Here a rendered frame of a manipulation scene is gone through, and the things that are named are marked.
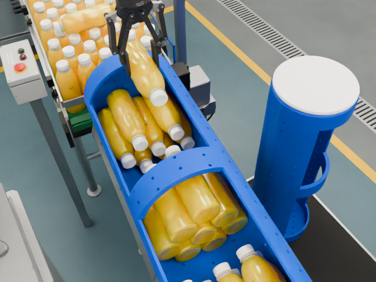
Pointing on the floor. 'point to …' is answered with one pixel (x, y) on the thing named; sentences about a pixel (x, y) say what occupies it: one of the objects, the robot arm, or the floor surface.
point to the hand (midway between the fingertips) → (141, 60)
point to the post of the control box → (43, 120)
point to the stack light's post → (180, 30)
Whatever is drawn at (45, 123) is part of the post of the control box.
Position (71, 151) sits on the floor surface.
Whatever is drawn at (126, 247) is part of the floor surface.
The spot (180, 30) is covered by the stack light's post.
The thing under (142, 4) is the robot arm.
